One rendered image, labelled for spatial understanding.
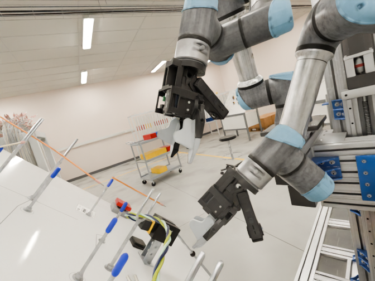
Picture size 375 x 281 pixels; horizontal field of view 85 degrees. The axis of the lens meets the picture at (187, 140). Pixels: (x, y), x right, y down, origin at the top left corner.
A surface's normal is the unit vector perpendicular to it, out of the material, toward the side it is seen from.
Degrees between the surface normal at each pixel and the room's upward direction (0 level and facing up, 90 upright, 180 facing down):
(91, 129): 90
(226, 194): 71
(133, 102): 90
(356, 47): 90
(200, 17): 85
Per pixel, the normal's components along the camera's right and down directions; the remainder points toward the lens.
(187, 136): 0.52, -0.20
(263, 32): -0.15, 0.81
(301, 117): -0.10, 0.13
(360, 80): -0.64, 0.28
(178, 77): 0.50, 0.09
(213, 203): -0.29, -0.13
